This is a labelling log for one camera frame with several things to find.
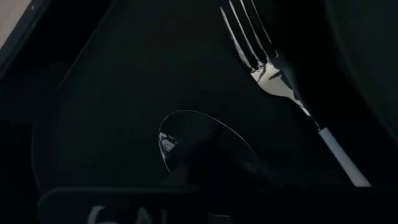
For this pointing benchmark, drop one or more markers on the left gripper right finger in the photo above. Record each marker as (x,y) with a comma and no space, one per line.
(236,168)

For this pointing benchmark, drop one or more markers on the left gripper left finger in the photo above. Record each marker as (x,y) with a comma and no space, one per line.
(192,161)

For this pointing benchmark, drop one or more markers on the black round plate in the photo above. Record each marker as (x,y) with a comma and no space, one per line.
(373,46)

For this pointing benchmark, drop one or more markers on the black rectangular tray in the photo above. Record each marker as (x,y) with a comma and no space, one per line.
(109,93)

